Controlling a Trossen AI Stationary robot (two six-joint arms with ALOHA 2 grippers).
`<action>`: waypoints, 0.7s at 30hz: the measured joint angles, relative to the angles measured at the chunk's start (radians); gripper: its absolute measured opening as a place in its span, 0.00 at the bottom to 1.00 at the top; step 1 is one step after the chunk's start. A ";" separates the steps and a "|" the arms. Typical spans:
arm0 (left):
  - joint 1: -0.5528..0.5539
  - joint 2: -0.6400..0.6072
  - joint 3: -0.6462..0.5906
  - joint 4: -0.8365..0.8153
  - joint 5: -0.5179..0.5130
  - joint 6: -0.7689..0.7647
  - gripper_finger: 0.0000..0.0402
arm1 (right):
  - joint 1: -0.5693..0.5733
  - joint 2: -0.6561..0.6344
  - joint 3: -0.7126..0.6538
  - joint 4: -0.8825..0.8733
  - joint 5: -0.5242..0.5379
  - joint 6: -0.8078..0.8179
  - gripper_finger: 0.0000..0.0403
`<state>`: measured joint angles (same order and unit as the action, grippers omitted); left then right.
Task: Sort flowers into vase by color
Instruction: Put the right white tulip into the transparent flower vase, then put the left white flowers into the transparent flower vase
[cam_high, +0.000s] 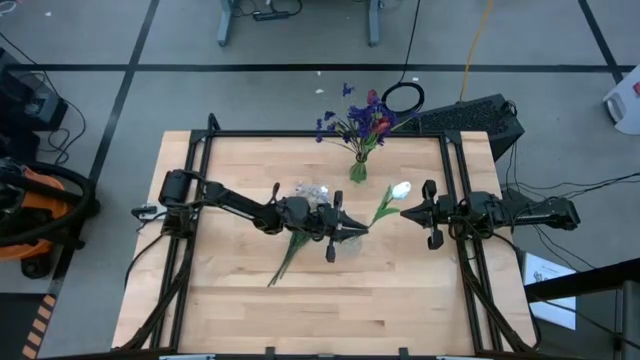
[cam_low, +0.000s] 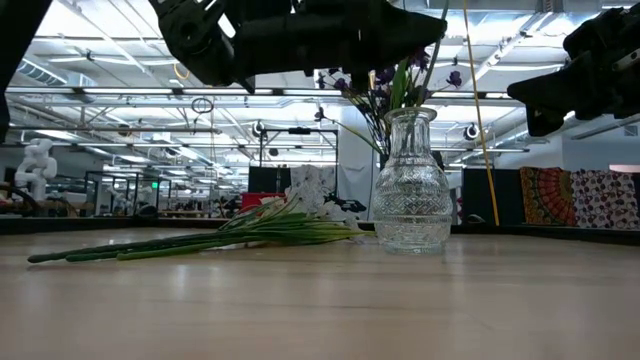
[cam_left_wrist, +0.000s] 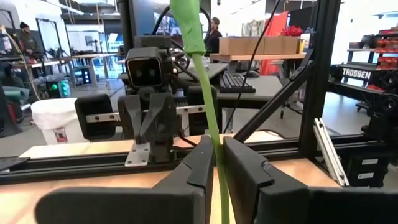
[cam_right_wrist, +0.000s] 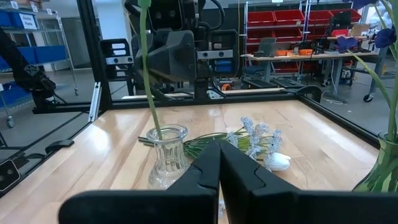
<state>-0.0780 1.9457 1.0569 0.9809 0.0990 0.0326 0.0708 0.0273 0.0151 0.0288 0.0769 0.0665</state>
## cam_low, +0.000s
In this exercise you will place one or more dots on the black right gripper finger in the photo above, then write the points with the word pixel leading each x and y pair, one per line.
pixel 550 100
pixel 555 79

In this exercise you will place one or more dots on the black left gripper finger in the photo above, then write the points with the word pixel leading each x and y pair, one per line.
pixel 400 17
pixel 395 45

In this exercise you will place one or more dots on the purple flower bunch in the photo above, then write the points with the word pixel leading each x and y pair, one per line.
pixel 385 76

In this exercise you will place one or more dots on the clear cut glass vase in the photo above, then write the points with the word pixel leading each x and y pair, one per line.
pixel 412 200

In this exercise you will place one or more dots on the white flower bouquet green stems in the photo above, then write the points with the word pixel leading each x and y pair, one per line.
pixel 250 235

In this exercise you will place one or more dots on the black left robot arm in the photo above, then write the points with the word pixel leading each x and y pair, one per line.
pixel 192 40

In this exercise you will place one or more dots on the small black white reel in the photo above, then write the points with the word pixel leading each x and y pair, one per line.
pixel 470 132

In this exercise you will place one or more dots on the orange mandala cloth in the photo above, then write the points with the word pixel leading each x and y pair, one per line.
pixel 547 195

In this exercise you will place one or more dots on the white circle patterned cloth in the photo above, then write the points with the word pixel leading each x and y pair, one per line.
pixel 602 200

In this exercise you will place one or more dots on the red plastic bin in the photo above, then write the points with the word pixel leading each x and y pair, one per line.
pixel 255 200

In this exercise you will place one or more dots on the black metal rig frame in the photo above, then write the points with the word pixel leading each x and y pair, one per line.
pixel 300 131

